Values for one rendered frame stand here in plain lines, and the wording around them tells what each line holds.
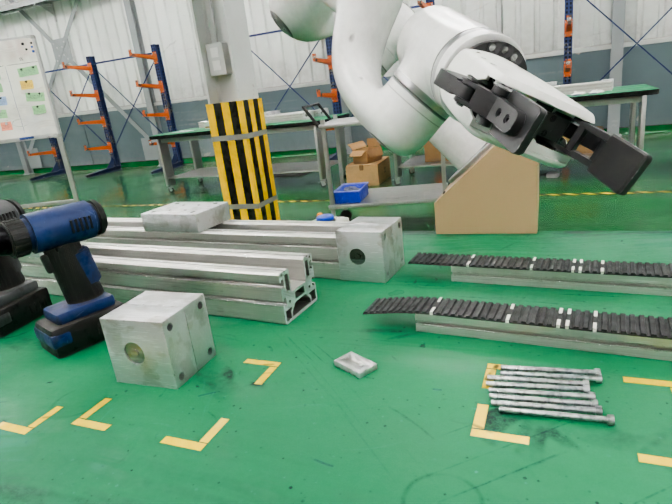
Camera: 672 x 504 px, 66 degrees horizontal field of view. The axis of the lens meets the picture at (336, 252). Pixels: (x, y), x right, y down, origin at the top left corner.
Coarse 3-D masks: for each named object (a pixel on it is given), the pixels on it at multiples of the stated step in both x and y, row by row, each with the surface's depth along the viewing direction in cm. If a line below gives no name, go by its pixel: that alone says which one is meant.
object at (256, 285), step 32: (96, 256) 99; (128, 256) 103; (160, 256) 98; (192, 256) 94; (224, 256) 91; (256, 256) 88; (288, 256) 85; (128, 288) 96; (160, 288) 90; (192, 288) 87; (224, 288) 83; (256, 288) 80; (288, 288) 80; (256, 320) 83; (288, 320) 80
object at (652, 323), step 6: (648, 318) 62; (654, 318) 62; (660, 318) 61; (648, 324) 61; (654, 324) 60; (660, 324) 60; (666, 324) 60; (648, 330) 60; (654, 330) 59; (660, 330) 59; (666, 330) 59; (648, 336) 59; (654, 336) 58; (660, 336) 58; (666, 336) 58
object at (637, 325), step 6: (630, 318) 62; (636, 318) 63; (642, 318) 62; (630, 324) 61; (636, 324) 61; (642, 324) 61; (630, 330) 60; (636, 330) 60; (642, 330) 59; (642, 336) 59
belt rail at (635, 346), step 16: (432, 320) 71; (448, 320) 70; (464, 320) 69; (480, 320) 68; (464, 336) 70; (480, 336) 69; (496, 336) 68; (512, 336) 67; (528, 336) 66; (544, 336) 65; (560, 336) 64; (576, 336) 63; (592, 336) 62; (608, 336) 61; (624, 336) 60; (608, 352) 62; (624, 352) 61; (640, 352) 60; (656, 352) 59
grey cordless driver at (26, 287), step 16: (0, 208) 89; (16, 208) 93; (0, 256) 90; (0, 272) 90; (16, 272) 93; (0, 288) 91; (16, 288) 92; (32, 288) 94; (0, 304) 88; (16, 304) 90; (32, 304) 93; (48, 304) 97; (0, 320) 87; (16, 320) 90; (32, 320) 94; (0, 336) 88
